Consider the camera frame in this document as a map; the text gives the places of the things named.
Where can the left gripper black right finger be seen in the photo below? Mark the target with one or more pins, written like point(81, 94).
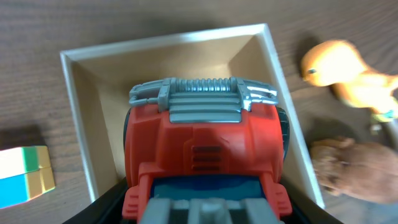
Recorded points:
point(304, 210)

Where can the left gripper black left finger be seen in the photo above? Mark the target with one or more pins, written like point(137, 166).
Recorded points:
point(105, 210)

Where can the brown plush toy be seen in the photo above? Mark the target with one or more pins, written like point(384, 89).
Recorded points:
point(363, 170)

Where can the colourful two-by-two puzzle cube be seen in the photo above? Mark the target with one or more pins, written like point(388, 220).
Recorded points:
point(26, 173)

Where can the red and grey toy truck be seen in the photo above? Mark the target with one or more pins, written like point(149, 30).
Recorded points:
point(205, 150)

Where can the white cardboard box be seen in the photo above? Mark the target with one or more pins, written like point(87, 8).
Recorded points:
point(99, 79)

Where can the orange toy dinosaur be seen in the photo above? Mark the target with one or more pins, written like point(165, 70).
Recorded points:
point(339, 64)

